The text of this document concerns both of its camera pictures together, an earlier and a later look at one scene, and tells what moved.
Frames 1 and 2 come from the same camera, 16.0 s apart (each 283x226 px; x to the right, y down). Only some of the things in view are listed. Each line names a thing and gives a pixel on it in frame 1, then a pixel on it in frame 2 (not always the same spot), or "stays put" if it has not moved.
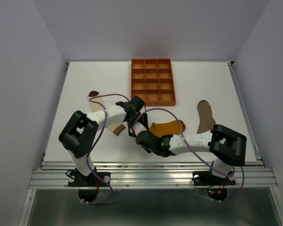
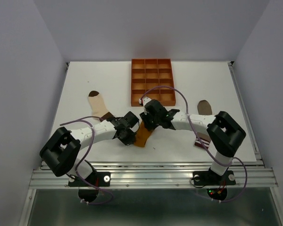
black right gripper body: [151, 150] to [150, 122]
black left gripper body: [145, 123] to [128, 137]
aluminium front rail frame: [152, 175] stays put
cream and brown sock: [117, 128] stays put
